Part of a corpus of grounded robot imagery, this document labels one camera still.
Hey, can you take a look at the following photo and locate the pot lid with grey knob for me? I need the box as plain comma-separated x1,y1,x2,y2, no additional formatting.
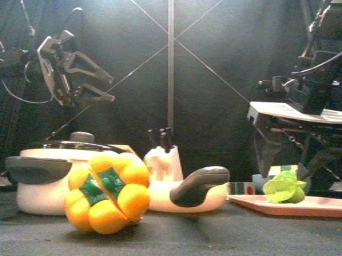
41,131,128,155

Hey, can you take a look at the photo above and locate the yellow green topped white box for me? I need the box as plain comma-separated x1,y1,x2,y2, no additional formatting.
265,163,300,180

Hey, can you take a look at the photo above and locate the light blue cup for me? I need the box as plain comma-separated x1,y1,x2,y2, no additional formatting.
251,172,273,196

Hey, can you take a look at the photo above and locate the green toy lettuce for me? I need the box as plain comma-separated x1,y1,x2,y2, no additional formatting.
260,170,308,205

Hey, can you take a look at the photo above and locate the green white red striped box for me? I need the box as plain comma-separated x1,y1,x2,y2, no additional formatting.
227,181,257,196

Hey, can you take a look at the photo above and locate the pink cutting board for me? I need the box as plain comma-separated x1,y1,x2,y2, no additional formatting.
227,193,342,220

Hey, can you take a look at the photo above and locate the tan box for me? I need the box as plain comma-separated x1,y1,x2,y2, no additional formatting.
105,143,136,155

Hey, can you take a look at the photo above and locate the white knife block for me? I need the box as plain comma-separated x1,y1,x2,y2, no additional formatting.
141,144,185,183

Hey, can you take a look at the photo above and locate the yellow toy bell pepper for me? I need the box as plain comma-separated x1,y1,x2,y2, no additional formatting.
62,152,152,235

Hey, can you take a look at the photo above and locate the black-handled toy knife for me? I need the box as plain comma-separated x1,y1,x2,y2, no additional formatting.
164,126,175,148
159,131,169,153
146,129,157,149

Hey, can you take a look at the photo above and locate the vertical metal frame pole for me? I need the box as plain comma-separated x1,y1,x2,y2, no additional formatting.
167,0,175,133

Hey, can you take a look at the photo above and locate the white saucepan with grey handle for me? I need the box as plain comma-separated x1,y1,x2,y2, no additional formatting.
144,165,232,215

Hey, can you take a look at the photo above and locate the white pot with grey handle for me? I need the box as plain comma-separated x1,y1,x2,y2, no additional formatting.
4,147,134,216

